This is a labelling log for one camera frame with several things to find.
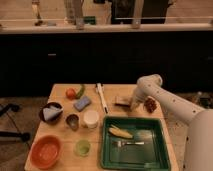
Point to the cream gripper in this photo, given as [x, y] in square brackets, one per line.
[134, 105]

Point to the green plastic tray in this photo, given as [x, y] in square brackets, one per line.
[152, 156]

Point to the red tomato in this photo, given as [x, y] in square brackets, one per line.
[70, 93]

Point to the blue sponge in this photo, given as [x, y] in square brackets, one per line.
[82, 103]

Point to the green chili pepper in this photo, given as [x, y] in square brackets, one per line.
[80, 92]

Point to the light blue cloth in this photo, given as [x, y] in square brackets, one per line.
[51, 112]

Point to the small metal cup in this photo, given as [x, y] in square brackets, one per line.
[73, 122]

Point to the white cup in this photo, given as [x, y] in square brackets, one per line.
[90, 119]

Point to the wooden black felt eraser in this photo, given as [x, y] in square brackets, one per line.
[123, 101]

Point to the orange plastic bowl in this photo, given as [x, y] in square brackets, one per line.
[45, 152]

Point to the yellow banana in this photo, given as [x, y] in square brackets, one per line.
[120, 133]

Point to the brown pine cone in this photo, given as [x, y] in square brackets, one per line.
[150, 105]

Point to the dark bowl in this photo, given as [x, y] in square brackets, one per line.
[56, 118]

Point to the silver metal fork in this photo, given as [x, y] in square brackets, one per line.
[123, 143]

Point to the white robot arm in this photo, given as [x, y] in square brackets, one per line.
[199, 144]

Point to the light green plastic cup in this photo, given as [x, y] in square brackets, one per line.
[82, 147]

